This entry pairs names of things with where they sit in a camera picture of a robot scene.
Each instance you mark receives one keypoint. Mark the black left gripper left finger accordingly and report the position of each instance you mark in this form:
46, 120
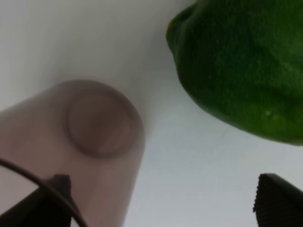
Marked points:
44, 207

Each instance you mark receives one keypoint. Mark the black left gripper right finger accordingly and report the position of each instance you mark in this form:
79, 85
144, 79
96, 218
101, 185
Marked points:
278, 203

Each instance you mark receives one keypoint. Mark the translucent purple plastic cup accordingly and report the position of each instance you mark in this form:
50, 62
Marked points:
83, 129

